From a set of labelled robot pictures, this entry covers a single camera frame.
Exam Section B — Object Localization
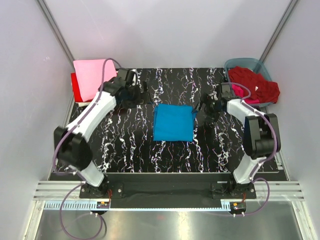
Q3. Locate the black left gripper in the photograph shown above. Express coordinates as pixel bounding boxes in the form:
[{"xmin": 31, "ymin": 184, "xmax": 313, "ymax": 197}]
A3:
[{"xmin": 122, "ymin": 81, "xmax": 153, "ymax": 110}]

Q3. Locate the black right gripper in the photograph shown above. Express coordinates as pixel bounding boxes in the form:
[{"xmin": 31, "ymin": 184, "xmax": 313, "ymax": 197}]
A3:
[{"xmin": 191, "ymin": 93, "xmax": 222, "ymax": 124}]

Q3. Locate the blue t shirt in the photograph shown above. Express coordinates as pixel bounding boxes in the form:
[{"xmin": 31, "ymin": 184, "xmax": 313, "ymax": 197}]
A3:
[{"xmin": 153, "ymin": 103, "xmax": 197, "ymax": 142}]

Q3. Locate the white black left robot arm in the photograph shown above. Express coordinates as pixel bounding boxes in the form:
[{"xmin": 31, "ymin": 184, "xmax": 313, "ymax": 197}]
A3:
[{"xmin": 52, "ymin": 68, "xmax": 152, "ymax": 198}]

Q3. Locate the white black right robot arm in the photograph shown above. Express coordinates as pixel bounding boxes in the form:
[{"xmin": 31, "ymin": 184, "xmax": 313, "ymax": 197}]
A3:
[{"xmin": 192, "ymin": 82, "xmax": 281, "ymax": 199}]

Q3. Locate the magenta t shirt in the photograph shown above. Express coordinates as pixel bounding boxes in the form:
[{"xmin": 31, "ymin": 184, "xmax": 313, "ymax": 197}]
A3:
[{"xmin": 232, "ymin": 84, "xmax": 260, "ymax": 105}]

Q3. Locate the folded pink t shirt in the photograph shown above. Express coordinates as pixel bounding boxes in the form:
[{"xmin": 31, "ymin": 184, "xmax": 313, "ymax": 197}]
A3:
[{"xmin": 73, "ymin": 59, "xmax": 106, "ymax": 102}]

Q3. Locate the folded cream t shirt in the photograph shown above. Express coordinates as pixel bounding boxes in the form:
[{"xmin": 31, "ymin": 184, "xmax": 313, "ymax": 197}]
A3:
[{"xmin": 75, "ymin": 100, "xmax": 92, "ymax": 107}]

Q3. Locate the folded red t shirt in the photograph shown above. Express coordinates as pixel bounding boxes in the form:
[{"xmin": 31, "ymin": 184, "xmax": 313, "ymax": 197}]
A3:
[{"xmin": 70, "ymin": 72, "xmax": 85, "ymax": 103}]

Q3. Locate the dark red t shirt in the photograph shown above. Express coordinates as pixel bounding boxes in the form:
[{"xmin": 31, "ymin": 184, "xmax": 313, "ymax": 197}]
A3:
[{"xmin": 227, "ymin": 66, "xmax": 280, "ymax": 104}]

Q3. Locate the translucent blue plastic basket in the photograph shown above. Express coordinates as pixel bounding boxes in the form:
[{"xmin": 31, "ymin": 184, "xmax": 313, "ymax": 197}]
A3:
[{"xmin": 224, "ymin": 58, "xmax": 274, "ymax": 108}]

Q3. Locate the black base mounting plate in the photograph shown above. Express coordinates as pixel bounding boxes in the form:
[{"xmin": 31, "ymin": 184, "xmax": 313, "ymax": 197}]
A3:
[{"xmin": 48, "ymin": 171, "xmax": 288, "ymax": 210}]

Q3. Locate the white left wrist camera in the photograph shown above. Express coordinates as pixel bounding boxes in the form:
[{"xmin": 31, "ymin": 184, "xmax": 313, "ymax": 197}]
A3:
[{"xmin": 131, "ymin": 69, "xmax": 138, "ymax": 86}]

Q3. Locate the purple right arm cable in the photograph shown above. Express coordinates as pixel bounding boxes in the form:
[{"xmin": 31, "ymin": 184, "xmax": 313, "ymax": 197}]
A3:
[{"xmin": 227, "ymin": 82, "xmax": 280, "ymax": 216}]

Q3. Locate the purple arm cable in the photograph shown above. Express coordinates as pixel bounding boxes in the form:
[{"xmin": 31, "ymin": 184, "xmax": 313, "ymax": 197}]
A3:
[
  {"xmin": 52, "ymin": 58, "xmax": 123, "ymax": 238},
  {"xmin": 227, "ymin": 82, "xmax": 280, "ymax": 216}
]

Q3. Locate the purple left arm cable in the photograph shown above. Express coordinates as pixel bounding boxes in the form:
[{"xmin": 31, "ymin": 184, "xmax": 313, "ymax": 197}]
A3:
[{"xmin": 52, "ymin": 58, "xmax": 123, "ymax": 238}]

